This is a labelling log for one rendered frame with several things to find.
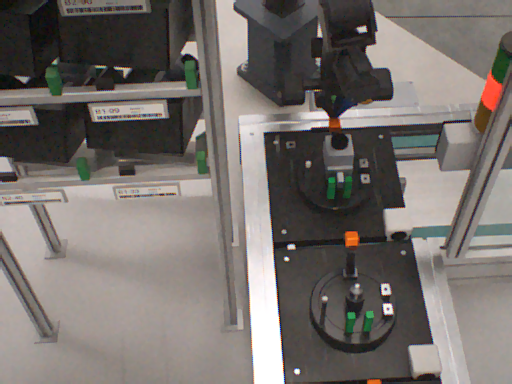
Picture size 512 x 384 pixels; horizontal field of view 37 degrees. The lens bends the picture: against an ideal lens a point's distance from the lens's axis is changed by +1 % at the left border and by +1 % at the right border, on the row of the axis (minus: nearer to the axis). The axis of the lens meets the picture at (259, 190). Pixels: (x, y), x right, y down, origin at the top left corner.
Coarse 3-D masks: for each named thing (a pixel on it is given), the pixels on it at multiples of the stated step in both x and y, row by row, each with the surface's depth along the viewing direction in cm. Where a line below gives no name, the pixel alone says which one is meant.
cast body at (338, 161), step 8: (328, 136) 131; (336, 136) 130; (344, 136) 130; (328, 144) 130; (336, 144) 129; (344, 144) 129; (328, 152) 129; (336, 152) 129; (344, 152) 129; (352, 152) 129; (328, 160) 130; (336, 160) 130; (344, 160) 130; (352, 160) 130; (328, 168) 131; (336, 168) 131; (344, 168) 131; (328, 176) 133; (336, 176) 133; (344, 176) 133
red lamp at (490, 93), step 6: (492, 78) 102; (486, 84) 104; (492, 84) 102; (498, 84) 101; (486, 90) 104; (492, 90) 102; (498, 90) 101; (486, 96) 104; (492, 96) 103; (486, 102) 105; (492, 102) 104; (492, 108) 104
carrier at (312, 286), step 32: (288, 256) 131; (320, 256) 131; (384, 256) 131; (288, 288) 128; (320, 288) 125; (352, 288) 119; (384, 288) 123; (416, 288) 127; (288, 320) 124; (320, 320) 120; (352, 320) 117; (384, 320) 122; (416, 320) 124; (288, 352) 121; (320, 352) 121; (352, 352) 121; (384, 352) 121; (416, 352) 119
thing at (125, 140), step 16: (128, 80) 120; (144, 80) 123; (176, 112) 98; (192, 112) 106; (96, 128) 101; (112, 128) 100; (128, 128) 100; (144, 128) 100; (160, 128) 100; (176, 128) 99; (192, 128) 107; (96, 144) 102; (112, 144) 102; (128, 144) 101; (144, 144) 101; (160, 144) 101; (176, 144) 101
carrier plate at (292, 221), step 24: (312, 144) 145; (360, 144) 145; (384, 144) 145; (288, 168) 142; (384, 168) 142; (288, 192) 139; (384, 192) 139; (288, 216) 136; (312, 216) 136; (336, 216) 136; (360, 216) 136; (288, 240) 133; (312, 240) 133; (336, 240) 133; (360, 240) 134; (384, 240) 134
